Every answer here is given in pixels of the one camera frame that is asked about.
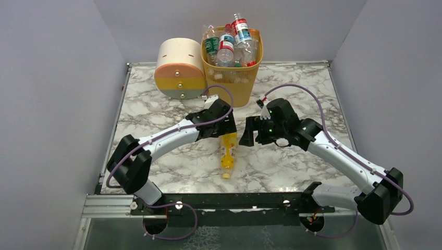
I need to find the yellow drink bottle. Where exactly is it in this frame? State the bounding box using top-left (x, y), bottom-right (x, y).
top-left (220, 132), bottom-right (238, 179)

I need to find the clear bottle green label angled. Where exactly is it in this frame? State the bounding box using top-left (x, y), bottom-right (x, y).
top-left (203, 24), bottom-right (219, 66)

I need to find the clear bottle red blue label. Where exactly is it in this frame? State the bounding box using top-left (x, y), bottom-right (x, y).
top-left (231, 13), bottom-right (252, 48)

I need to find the orange label clear bottle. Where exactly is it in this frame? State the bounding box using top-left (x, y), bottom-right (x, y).
top-left (247, 29), bottom-right (260, 67)

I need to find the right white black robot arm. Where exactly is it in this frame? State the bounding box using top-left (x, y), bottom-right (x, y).
top-left (239, 98), bottom-right (403, 224)

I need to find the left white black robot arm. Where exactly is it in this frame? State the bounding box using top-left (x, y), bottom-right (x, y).
top-left (106, 96), bottom-right (237, 206)

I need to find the yellow mesh waste bin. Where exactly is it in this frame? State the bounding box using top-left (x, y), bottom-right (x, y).
top-left (201, 29), bottom-right (263, 107)

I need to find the round pink yellow drawer box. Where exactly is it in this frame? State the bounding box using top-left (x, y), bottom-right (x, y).
top-left (154, 37), bottom-right (206, 99)

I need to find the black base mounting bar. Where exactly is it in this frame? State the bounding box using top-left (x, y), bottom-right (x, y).
top-left (130, 192), bottom-right (335, 227)

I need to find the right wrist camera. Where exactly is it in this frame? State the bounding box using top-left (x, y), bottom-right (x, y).
top-left (256, 98), bottom-right (271, 120)

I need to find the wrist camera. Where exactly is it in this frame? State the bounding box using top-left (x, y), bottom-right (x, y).
top-left (204, 95), bottom-right (219, 109)
top-left (256, 98), bottom-right (271, 120)

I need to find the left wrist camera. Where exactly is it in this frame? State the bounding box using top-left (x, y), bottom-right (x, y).
top-left (204, 95), bottom-right (219, 109)

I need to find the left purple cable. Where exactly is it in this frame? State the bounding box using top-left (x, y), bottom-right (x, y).
top-left (105, 84), bottom-right (235, 241)

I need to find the purple cable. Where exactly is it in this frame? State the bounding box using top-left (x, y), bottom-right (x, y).
top-left (262, 83), bottom-right (414, 240)
top-left (105, 84), bottom-right (235, 241)

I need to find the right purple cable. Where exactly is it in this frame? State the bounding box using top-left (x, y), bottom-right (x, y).
top-left (262, 83), bottom-right (414, 240)

